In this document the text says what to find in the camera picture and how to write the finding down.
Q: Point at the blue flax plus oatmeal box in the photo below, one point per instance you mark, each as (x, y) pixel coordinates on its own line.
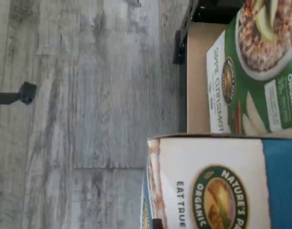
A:
(195, 155)

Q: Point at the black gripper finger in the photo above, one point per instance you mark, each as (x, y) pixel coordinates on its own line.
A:
(157, 224)

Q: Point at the green apple cinnamon oatmeal box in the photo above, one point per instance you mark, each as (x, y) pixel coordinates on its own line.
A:
(255, 95)

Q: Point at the black rod with bent tip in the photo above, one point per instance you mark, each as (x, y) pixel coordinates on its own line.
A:
(5, 98)

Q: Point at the black metal shelf rack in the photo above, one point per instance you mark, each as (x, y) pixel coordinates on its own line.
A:
(198, 71)

